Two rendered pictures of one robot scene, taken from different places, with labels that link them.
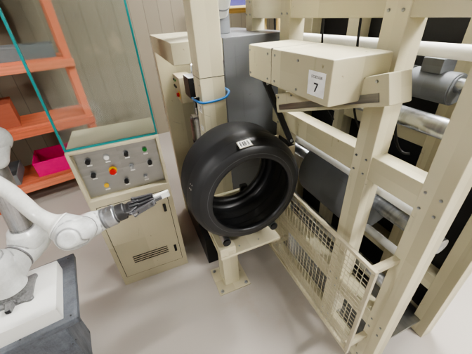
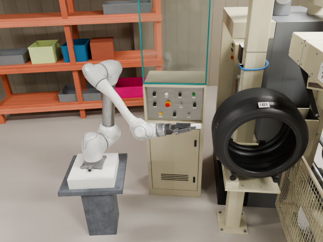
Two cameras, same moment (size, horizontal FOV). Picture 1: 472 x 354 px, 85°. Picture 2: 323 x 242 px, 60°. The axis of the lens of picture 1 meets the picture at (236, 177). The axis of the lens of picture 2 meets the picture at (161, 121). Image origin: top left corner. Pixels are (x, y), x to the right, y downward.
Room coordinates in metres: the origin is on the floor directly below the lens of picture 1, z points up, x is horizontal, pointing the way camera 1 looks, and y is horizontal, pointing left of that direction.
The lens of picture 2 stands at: (-0.55, -0.19, 2.14)
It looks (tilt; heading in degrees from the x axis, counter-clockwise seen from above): 29 degrees down; 28
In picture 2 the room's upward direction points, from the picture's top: 2 degrees counter-clockwise
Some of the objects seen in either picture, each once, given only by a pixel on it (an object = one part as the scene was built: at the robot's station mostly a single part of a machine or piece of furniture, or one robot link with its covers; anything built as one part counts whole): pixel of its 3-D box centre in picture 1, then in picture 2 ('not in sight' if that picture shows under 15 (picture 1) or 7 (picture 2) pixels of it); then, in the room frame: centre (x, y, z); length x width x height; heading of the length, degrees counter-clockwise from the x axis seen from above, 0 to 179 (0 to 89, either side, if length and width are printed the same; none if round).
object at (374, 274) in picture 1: (304, 252); (301, 215); (1.07, -0.39, 0.65); 0.90 x 0.02 x 0.70; 21
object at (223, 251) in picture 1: (217, 230); (229, 169); (1.12, 0.13, 0.84); 0.36 x 0.09 x 0.06; 21
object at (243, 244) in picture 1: (239, 227); (248, 174); (1.17, 0.00, 0.80); 0.37 x 0.36 x 0.02; 111
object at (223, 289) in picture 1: (230, 276); (231, 221); (1.40, 0.11, 0.01); 0.27 x 0.27 x 0.02; 21
